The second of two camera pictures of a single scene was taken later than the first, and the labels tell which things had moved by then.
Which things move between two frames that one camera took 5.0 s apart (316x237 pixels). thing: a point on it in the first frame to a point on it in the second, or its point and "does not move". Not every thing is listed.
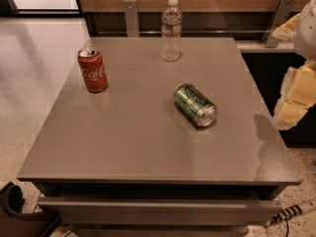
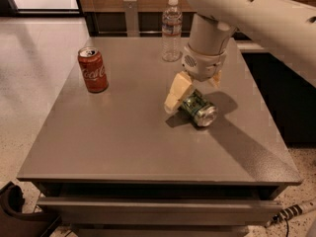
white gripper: x=306 y=37 to x=203 y=65
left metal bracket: x=132 y=21 does not move
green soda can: x=194 y=106 does not move
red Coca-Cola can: x=93 y=68 does not move
